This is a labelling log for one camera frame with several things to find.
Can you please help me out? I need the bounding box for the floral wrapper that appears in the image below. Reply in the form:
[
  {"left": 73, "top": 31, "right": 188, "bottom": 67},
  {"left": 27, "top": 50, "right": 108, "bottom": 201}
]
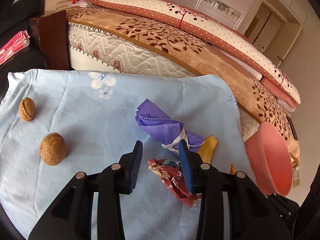
[{"left": 148, "top": 159, "right": 201, "bottom": 207}]

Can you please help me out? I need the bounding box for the purple face mask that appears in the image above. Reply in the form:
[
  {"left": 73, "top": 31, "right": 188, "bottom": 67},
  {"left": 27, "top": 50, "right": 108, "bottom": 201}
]
[{"left": 135, "top": 99, "right": 204, "bottom": 154}]

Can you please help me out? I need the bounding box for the small orange peel piece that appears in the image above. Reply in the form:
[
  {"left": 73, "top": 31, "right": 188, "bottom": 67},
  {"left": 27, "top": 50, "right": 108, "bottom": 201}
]
[{"left": 229, "top": 164, "right": 236, "bottom": 175}]

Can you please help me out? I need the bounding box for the pink plastic basin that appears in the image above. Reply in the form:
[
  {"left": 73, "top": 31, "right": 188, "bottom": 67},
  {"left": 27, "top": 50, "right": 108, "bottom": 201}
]
[{"left": 245, "top": 122, "right": 293, "bottom": 197}]

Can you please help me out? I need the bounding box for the walnut near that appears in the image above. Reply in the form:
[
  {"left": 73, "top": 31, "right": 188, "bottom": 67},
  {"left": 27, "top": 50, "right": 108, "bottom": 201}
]
[{"left": 39, "top": 133, "right": 68, "bottom": 166}]

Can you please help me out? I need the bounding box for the walnut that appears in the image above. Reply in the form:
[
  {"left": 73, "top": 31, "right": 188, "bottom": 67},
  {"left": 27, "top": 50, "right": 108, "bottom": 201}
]
[
  {"left": 39, "top": 133, "right": 68, "bottom": 166},
  {"left": 18, "top": 97, "right": 36, "bottom": 121}
]

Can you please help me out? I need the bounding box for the light blue floral cloth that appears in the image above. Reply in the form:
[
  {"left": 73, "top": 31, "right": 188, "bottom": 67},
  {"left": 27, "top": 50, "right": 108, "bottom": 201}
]
[{"left": 1, "top": 69, "right": 254, "bottom": 239}]

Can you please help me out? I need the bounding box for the white red dotted quilt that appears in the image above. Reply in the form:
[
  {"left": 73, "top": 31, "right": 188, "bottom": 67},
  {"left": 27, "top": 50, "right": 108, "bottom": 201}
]
[{"left": 86, "top": 0, "right": 301, "bottom": 108}]

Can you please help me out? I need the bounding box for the walnut far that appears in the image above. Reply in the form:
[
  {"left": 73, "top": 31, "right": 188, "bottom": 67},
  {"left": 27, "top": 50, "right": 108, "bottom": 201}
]
[{"left": 18, "top": 97, "right": 36, "bottom": 121}]

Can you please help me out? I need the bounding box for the bed with brown blanket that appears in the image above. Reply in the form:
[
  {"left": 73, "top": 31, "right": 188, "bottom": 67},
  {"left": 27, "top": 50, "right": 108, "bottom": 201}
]
[{"left": 45, "top": 0, "right": 300, "bottom": 165}]

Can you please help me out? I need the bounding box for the dark wood nightstand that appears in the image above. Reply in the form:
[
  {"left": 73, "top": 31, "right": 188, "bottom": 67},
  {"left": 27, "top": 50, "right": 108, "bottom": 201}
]
[{"left": 28, "top": 10, "right": 69, "bottom": 70}]

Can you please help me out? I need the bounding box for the pink folded towel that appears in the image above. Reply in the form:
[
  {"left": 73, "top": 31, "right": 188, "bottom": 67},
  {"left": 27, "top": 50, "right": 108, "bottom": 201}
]
[{"left": 0, "top": 30, "right": 30, "bottom": 65}]

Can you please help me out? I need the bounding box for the white wardrobe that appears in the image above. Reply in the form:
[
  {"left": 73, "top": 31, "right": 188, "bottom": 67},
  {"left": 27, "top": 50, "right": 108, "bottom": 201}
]
[{"left": 168, "top": 0, "right": 308, "bottom": 66}]

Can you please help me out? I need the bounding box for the black leather armchair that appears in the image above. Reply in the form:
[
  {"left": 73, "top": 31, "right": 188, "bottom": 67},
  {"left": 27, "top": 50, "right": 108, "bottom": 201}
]
[{"left": 1, "top": 0, "right": 48, "bottom": 99}]

